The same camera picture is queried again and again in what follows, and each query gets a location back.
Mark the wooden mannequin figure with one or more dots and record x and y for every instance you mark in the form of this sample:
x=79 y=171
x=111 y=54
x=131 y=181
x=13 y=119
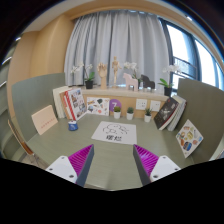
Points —
x=115 y=66

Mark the white orchid centre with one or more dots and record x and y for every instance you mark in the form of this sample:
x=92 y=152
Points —
x=133 y=67

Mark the small potted plant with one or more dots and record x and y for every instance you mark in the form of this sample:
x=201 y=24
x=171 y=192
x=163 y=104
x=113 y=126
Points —
x=147 y=115
x=130 y=113
x=117 y=112

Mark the wooden chair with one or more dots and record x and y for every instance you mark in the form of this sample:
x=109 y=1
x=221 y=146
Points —
x=33 y=158

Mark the white books stack right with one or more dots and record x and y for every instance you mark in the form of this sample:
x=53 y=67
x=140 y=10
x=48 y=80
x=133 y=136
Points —
x=180 y=109

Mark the illustrated white picture card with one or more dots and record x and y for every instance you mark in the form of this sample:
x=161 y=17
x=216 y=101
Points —
x=98 y=106

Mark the white wall socket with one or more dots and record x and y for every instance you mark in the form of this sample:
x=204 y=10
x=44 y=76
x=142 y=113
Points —
x=141 y=104
x=155 y=105

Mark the colourful sticker card right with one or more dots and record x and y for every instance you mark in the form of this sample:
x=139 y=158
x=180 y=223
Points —
x=189 y=138

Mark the dark wooden horse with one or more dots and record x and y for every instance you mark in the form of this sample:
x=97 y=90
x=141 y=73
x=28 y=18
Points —
x=147 y=82

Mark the white orchid black pot left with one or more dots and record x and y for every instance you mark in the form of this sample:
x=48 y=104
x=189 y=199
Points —
x=89 y=76

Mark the purple round number sign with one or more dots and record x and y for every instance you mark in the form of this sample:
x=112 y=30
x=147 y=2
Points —
x=114 y=103

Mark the white orchid black pot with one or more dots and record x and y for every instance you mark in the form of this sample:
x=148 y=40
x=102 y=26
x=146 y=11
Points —
x=168 y=84
x=89 y=76

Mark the white mouse pad with drawing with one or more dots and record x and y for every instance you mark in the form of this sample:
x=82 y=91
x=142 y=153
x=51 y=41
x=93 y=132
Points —
x=114 y=132

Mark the small potted plant left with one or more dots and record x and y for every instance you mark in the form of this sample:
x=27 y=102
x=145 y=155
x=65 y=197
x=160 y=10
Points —
x=117 y=112

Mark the beige card sign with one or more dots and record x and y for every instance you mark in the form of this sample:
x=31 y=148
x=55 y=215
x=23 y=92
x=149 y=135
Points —
x=44 y=119

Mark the black book leaning right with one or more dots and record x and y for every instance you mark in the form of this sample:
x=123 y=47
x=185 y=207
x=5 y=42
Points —
x=166 y=113

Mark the pink wooden horse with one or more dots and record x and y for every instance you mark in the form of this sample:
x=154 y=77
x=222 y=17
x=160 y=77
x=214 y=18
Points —
x=130 y=81

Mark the white book leaning left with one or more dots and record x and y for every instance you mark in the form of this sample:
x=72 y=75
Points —
x=58 y=95

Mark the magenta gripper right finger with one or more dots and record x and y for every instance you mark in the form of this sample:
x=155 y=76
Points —
x=150 y=166

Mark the white wall socket left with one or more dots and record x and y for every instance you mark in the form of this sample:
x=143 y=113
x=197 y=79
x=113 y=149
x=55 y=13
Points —
x=141 y=104

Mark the red white magazine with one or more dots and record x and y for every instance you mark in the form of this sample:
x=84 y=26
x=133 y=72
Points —
x=76 y=103

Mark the grey curtain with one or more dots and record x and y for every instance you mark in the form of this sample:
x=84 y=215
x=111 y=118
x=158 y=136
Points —
x=121 y=35

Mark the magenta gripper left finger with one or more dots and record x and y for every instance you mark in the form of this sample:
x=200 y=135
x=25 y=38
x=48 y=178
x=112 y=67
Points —
x=74 y=168

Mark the white wall socket right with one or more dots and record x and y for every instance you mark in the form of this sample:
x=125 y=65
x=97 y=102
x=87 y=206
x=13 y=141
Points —
x=155 y=105

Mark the small potted plant right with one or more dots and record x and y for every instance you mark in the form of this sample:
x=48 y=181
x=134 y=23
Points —
x=147 y=115

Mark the white orchid black pot right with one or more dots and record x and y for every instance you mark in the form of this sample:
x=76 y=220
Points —
x=168 y=84

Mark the wooden hand model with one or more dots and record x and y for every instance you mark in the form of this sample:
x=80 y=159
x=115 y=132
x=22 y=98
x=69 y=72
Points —
x=102 y=71

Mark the small potted plant middle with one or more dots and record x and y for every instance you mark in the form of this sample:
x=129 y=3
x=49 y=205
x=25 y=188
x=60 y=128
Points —
x=130 y=113

